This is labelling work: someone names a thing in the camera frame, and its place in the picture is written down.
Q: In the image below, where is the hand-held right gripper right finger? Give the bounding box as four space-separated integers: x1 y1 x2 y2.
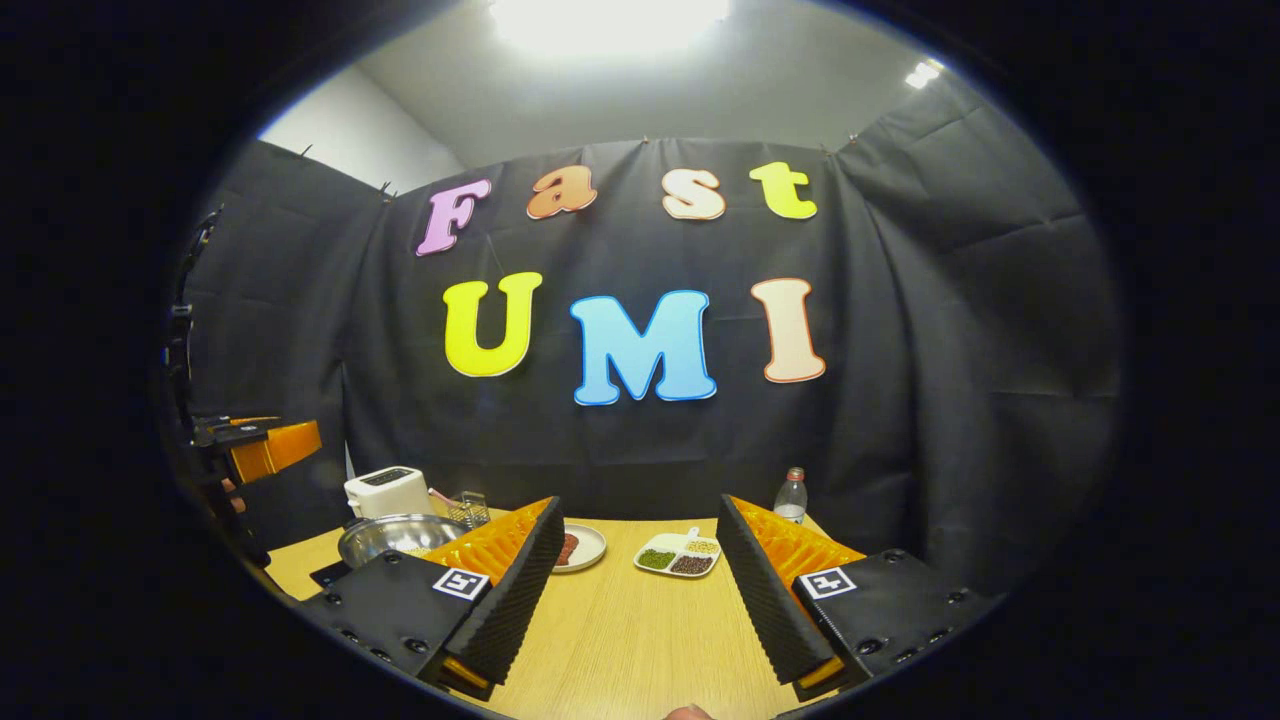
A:
716 493 1001 703

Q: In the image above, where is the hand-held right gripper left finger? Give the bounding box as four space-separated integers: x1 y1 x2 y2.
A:
298 495 566 701

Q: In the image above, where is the steel pot with black handle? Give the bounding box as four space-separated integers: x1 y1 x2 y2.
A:
337 513 471 571

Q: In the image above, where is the white round plate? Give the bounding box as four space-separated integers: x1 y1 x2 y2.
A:
553 523 608 574

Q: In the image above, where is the white divided dish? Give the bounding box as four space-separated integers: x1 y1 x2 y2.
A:
633 527 722 579

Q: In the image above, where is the clear bottle with red label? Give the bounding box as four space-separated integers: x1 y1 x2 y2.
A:
773 466 809 526

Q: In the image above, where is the white toaster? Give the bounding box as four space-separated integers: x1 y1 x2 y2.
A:
344 466 437 521

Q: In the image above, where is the dark metal stand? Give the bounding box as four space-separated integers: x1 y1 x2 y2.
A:
160 205 226 421

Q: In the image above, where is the long ceiling light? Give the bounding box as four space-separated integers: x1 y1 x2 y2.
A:
488 0 731 56

